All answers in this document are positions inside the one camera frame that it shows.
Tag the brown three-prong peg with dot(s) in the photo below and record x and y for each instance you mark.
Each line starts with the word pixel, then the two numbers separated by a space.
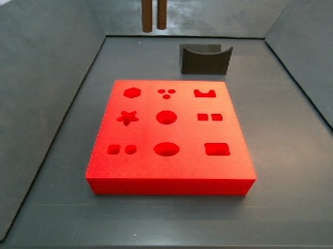
pixel 154 15

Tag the red foam shape-sorting block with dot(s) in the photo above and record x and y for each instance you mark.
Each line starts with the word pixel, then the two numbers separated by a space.
pixel 170 141

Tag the dark grey curved block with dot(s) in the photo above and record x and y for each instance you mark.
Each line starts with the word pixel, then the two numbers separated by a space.
pixel 203 59

